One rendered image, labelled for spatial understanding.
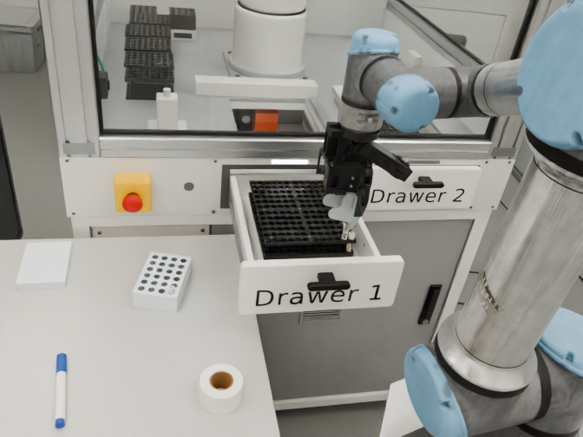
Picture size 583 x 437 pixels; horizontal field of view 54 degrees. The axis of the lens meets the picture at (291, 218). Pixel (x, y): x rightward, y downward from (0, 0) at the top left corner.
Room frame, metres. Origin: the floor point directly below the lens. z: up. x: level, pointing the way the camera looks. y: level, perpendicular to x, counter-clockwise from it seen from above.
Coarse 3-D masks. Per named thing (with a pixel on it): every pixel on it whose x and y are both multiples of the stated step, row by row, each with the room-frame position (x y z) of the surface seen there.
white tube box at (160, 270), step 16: (160, 256) 0.88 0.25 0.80; (176, 256) 0.88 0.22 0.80; (144, 272) 0.82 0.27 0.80; (160, 272) 0.83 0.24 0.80; (176, 272) 0.84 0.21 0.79; (144, 288) 0.78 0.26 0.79; (160, 288) 0.78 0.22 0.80; (176, 288) 0.79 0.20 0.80; (144, 304) 0.76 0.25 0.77; (160, 304) 0.76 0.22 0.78; (176, 304) 0.76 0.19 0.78
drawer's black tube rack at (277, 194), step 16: (256, 192) 1.01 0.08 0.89; (272, 192) 1.01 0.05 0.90; (288, 192) 1.05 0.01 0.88; (304, 192) 1.07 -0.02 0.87; (320, 192) 1.03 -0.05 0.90; (256, 208) 0.94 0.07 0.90; (272, 208) 0.95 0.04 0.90; (288, 208) 0.96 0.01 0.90; (304, 208) 0.97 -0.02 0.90; (320, 208) 0.97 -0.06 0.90; (256, 224) 0.93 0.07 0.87; (272, 224) 0.90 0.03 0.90; (288, 224) 0.91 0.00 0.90; (304, 224) 0.91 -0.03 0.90; (320, 224) 0.92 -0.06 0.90; (336, 224) 0.92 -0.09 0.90; (304, 240) 0.90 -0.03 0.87; (272, 256) 0.84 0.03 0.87; (288, 256) 0.84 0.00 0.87; (304, 256) 0.85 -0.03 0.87; (320, 256) 0.86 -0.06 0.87; (336, 256) 0.87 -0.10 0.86; (352, 256) 0.88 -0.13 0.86
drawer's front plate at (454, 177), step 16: (384, 176) 1.13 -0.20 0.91; (416, 176) 1.15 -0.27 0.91; (432, 176) 1.16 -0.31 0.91; (448, 176) 1.17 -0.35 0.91; (464, 176) 1.18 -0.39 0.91; (480, 176) 1.19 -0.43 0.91; (384, 192) 1.13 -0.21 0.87; (448, 192) 1.17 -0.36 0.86; (464, 192) 1.18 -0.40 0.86; (368, 208) 1.12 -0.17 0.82; (384, 208) 1.13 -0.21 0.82; (400, 208) 1.14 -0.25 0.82; (416, 208) 1.15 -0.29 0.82; (432, 208) 1.16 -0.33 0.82; (448, 208) 1.18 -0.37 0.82
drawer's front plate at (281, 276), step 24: (240, 264) 0.74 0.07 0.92; (264, 264) 0.73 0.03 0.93; (288, 264) 0.74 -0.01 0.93; (312, 264) 0.75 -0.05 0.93; (336, 264) 0.76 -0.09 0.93; (360, 264) 0.78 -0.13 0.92; (384, 264) 0.79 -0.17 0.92; (240, 288) 0.72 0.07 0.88; (264, 288) 0.73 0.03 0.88; (288, 288) 0.74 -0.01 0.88; (360, 288) 0.78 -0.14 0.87; (384, 288) 0.79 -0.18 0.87; (240, 312) 0.72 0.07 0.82; (264, 312) 0.73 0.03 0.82
